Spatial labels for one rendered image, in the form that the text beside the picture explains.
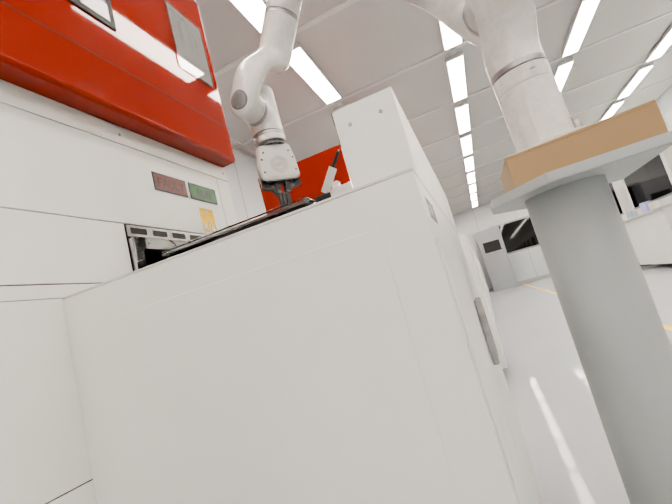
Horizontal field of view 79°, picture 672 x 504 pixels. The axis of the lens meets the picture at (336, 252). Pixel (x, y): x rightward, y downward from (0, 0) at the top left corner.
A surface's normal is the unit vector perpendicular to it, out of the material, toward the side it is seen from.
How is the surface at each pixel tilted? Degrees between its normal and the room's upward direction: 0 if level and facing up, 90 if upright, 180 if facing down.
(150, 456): 90
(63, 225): 90
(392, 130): 90
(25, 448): 90
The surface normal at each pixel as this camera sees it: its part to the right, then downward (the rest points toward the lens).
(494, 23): -0.22, 0.63
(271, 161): 0.34, -0.23
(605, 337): -0.72, 0.10
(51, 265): 0.90, -0.29
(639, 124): -0.36, -0.04
